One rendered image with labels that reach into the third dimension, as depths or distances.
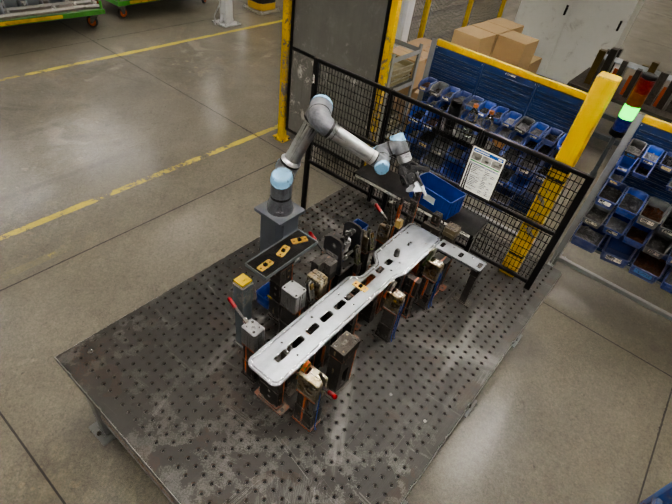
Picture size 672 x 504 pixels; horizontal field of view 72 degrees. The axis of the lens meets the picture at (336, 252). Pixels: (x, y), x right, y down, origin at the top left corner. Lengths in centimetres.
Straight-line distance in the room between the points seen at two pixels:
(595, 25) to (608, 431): 632
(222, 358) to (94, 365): 59
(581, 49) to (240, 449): 778
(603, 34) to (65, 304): 781
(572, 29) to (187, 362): 764
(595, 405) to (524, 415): 56
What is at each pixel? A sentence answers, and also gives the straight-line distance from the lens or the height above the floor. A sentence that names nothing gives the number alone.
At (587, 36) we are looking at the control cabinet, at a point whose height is 85.
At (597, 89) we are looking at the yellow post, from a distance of 266.
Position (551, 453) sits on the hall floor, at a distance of 344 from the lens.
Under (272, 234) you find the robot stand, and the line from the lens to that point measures 264.
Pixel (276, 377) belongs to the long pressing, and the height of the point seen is 100.
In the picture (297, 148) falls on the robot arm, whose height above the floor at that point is 144.
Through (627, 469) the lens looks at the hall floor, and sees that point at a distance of 367.
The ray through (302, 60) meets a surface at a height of 97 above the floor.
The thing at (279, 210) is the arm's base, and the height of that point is 113.
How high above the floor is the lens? 270
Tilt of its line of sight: 42 degrees down
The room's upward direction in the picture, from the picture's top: 9 degrees clockwise
